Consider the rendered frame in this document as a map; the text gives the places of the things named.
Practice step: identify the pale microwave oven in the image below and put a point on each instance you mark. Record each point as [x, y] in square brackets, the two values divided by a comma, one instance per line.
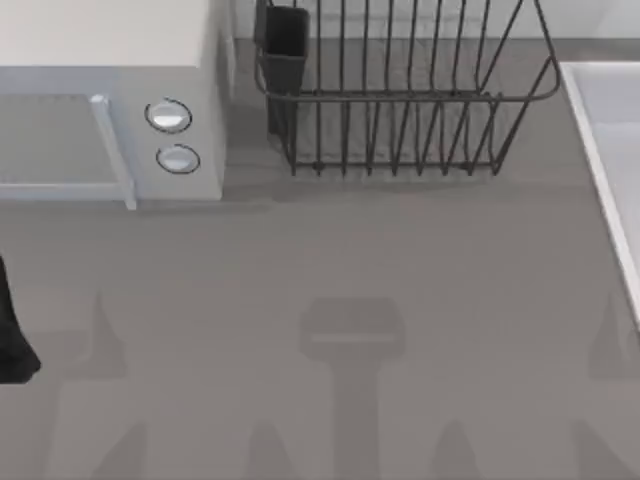
[207, 150]

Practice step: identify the round microwave knob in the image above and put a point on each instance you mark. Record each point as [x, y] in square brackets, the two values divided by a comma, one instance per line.
[168, 116]
[177, 159]

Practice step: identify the black cutlery holder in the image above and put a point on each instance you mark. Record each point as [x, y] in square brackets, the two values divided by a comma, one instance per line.
[282, 45]

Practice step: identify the microwave oven door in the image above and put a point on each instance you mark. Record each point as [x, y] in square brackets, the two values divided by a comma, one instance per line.
[45, 140]

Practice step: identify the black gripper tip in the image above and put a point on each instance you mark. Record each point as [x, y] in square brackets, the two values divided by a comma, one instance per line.
[11, 345]

